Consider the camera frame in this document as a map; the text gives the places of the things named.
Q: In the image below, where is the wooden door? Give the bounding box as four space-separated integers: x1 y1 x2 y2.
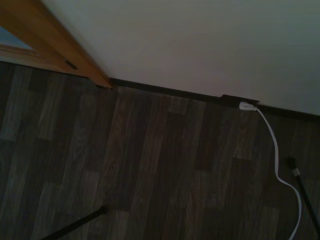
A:
0 25 48 68

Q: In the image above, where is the black stand leg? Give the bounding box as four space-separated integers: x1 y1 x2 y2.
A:
39 205 108 240

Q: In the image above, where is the black power cord with plug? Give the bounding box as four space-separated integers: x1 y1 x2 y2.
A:
286 156 320 240

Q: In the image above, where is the wooden door frame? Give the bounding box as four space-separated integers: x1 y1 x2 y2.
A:
0 0 115 89

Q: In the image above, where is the white flat power cord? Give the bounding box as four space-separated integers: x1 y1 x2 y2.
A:
254 106 303 240

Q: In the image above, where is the white power plug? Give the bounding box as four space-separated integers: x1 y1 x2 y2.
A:
238 101 257 112

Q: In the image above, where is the dark wall outlet plate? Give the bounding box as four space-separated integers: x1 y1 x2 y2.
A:
221 94 260 109

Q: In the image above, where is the dark baseboard strip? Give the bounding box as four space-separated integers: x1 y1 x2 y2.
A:
109 77 320 121

